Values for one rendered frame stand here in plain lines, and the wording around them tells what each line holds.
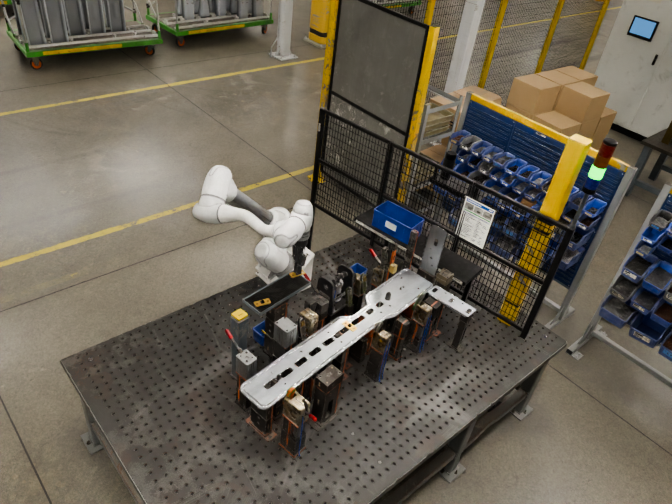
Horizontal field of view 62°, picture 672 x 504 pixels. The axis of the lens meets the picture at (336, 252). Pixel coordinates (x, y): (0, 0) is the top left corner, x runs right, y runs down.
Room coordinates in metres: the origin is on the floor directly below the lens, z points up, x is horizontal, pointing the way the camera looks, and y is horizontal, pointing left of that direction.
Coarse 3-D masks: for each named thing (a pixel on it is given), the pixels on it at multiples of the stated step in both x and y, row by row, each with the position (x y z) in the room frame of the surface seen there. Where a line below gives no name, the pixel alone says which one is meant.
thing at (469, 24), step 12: (468, 0) 6.82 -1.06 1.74; (480, 0) 6.78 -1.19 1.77; (468, 12) 6.79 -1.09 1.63; (480, 12) 6.82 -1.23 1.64; (468, 24) 6.77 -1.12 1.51; (468, 36) 6.74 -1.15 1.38; (456, 48) 6.82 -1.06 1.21; (468, 48) 6.78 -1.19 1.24; (456, 60) 6.80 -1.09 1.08; (468, 60) 6.82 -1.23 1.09; (456, 72) 6.77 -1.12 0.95; (456, 84) 6.74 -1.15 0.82; (432, 144) 6.71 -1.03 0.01
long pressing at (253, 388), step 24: (384, 288) 2.56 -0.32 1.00; (408, 288) 2.60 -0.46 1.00; (360, 312) 2.33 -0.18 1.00; (384, 312) 2.36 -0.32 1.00; (312, 336) 2.09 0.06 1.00; (360, 336) 2.15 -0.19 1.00; (288, 360) 1.91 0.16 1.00; (312, 360) 1.93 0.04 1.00; (264, 384) 1.74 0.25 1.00; (288, 384) 1.76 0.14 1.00; (264, 408) 1.60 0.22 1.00
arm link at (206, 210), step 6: (204, 198) 2.49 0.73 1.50; (210, 198) 2.49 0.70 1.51; (216, 198) 2.50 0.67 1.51; (198, 204) 2.49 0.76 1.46; (204, 204) 2.47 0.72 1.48; (210, 204) 2.46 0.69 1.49; (216, 204) 2.47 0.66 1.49; (192, 210) 2.49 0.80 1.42; (198, 210) 2.45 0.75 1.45; (204, 210) 2.44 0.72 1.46; (210, 210) 2.43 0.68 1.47; (216, 210) 2.43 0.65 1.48; (198, 216) 2.44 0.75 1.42; (204, 216) 2.42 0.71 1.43; (210, 216) 2.41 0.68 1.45; (216, 216) 2.41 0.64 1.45; (210, 222) 2.42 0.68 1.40; (216, 222) 2.42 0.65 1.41
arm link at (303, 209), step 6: (300, 204) 2.30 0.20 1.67; (306, 204) 2.30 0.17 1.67; (294, 210) 2.29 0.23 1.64; (300, 210) 2.28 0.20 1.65; (306, 210) 2.28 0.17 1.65; (312, 210) 2.31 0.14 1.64; (294, 216) 2.25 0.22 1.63; (300, 216) 2.26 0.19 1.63; (306, 216) 2.27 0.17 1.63; (312, 216) 2.31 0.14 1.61; (306, 222) 2.25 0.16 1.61; (306, 228) 2.25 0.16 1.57
